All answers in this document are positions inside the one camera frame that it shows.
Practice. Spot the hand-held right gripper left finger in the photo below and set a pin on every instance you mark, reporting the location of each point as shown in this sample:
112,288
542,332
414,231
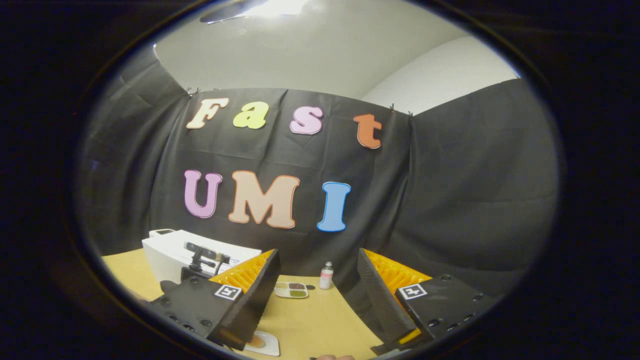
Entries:
260,295

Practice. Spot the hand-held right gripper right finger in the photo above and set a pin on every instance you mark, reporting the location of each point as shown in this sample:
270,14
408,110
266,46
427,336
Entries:
380,300

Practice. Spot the white microwave oven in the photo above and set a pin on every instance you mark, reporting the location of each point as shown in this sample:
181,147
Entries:
165,255

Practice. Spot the glazed donut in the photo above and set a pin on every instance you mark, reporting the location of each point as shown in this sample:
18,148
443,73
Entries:
257,341

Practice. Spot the white divided condiment dish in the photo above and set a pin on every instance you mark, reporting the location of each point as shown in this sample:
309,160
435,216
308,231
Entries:
291,290

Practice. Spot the white square plate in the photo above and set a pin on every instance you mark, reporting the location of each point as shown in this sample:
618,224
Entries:
271,346

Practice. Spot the small pink label bottle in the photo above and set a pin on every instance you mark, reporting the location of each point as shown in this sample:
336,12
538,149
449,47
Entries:
326,277

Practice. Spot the black backdrop cloth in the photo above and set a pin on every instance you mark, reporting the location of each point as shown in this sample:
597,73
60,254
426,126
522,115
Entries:
450,200

